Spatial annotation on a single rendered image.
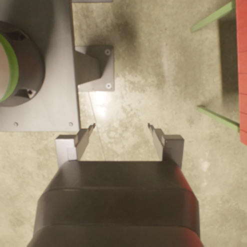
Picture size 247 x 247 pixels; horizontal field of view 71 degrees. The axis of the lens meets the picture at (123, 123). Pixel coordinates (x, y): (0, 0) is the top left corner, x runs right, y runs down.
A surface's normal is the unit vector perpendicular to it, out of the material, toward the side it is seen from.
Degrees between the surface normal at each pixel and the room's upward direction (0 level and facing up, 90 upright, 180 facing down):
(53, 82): 0
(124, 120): 0
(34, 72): 66
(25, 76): 81
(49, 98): 0
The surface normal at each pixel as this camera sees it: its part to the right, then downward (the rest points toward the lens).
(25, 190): 0.00, 0.29
